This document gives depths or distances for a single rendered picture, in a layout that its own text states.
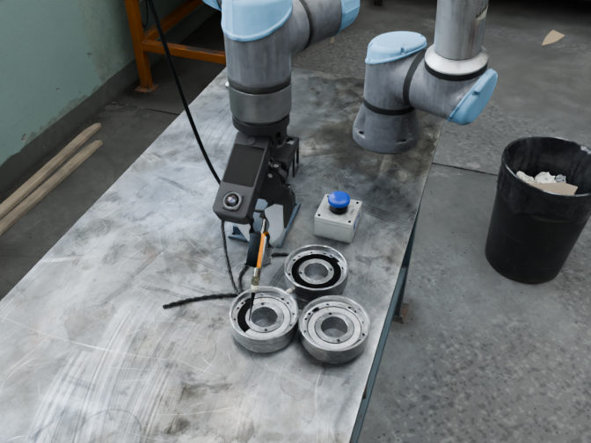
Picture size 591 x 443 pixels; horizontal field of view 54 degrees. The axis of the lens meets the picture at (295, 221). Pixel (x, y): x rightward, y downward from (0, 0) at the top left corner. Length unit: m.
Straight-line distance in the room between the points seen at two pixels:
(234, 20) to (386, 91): 0.63
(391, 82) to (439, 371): 1.00
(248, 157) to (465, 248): 1.65
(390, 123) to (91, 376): 0.76
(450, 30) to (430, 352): 1.12
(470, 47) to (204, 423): 0.76
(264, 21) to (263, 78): 0.06
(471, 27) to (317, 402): 0.67
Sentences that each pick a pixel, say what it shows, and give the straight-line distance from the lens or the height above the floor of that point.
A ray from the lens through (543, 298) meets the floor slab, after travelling 2.20.
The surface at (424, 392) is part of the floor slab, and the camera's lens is 1.84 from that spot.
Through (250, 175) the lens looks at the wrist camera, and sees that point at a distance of 0.70.
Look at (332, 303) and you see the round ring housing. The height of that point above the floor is 0.83.
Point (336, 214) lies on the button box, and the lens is 1.04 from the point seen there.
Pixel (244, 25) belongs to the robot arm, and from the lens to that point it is 0.64.
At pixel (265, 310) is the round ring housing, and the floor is 0.82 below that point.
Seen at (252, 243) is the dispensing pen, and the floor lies 0.96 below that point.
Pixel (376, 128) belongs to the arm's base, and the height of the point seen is 0.85.
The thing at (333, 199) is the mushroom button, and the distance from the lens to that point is 1.03.
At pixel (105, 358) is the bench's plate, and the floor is 0.80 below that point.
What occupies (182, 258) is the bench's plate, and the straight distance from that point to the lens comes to 1.04.
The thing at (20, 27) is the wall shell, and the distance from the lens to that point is 2.71.
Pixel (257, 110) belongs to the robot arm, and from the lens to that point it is 0.68.
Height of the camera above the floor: 1.52
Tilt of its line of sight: 41 degrees down
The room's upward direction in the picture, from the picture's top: straight up
